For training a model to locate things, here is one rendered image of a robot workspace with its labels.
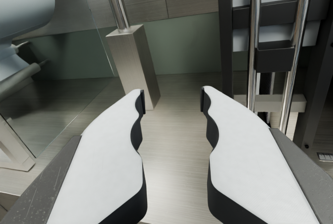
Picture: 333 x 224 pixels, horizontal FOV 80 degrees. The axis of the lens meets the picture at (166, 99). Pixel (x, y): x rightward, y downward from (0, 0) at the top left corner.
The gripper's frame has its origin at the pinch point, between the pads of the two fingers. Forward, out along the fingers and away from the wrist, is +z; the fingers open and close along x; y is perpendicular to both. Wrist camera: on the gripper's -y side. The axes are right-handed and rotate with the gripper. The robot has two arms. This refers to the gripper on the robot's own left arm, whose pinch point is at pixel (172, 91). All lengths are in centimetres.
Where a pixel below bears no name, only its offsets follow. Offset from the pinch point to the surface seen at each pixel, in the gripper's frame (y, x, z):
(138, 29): 8, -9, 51
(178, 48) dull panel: 22, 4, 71
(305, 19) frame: 0.5, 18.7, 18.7
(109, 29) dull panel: 14, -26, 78
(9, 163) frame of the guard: 37, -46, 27
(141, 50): 14, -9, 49
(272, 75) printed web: 15.6, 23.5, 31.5
